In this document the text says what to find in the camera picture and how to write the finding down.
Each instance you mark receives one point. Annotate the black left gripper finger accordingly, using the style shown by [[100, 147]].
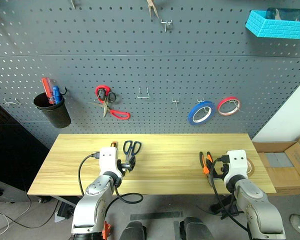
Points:
[[133, 160]]

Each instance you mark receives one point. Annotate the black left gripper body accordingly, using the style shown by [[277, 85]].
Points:
[[127, 170]]

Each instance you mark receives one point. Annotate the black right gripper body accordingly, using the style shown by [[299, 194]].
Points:
[[220, 172]]

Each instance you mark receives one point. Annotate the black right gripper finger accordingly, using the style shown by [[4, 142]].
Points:
[[210, 168]]

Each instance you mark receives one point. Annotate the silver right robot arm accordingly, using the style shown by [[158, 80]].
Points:
[[255, 205]]

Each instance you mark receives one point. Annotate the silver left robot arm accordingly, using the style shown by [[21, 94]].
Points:
[[92, 200]]

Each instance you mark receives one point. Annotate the grey metal pegboard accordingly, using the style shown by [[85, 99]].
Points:
[[150, 70]]

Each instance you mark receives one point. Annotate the large black blue scissors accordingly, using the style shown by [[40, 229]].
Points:
[[130, 152]]

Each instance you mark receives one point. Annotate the orange black screwdriver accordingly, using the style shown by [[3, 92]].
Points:
[[114, 144]]

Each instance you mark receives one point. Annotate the tan tape roll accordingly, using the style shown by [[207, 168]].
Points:
[[251, 167]]

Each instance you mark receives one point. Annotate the blue tape roll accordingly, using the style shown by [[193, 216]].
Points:
[[193, 117]]

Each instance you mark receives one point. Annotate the dark rounded shape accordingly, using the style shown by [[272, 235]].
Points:
[[133, 231], [196, 228]]

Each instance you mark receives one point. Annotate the orange clip on robot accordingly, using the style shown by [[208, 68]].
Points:
[[106, 228]]

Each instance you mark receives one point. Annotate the flat brown cardboard box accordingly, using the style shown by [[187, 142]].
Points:
[[282, 175]]

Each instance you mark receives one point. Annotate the red tape roll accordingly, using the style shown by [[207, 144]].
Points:
[[221, 106]]

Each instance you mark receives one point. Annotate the silver double prong hook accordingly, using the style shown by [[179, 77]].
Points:
[[166, 23], [200, 100], [176, 103], [233, 100]]

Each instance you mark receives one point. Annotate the open brown cardboard box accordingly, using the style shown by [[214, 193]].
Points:
[[298, 152]]

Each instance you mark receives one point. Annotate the black cup holder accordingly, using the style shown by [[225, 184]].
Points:
[[54, 113]]

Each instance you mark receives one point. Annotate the black cup hook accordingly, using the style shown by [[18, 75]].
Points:
[[64, 91]]

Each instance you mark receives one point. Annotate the black cabinet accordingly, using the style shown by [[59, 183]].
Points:
[[12, 155]]

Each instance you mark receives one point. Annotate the cyan brick pattern basket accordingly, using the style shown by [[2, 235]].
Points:
[[277, 28]]

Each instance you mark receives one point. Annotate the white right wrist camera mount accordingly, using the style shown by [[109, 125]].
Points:
[[236, 165]]

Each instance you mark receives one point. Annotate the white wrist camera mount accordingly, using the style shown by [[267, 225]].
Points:
[[109, 160], [236, 165]]

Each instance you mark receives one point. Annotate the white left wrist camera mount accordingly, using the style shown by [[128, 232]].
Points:
[[109, 160]]

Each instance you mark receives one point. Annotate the grey table leg frame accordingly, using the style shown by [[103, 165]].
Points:
[[65, 200]]

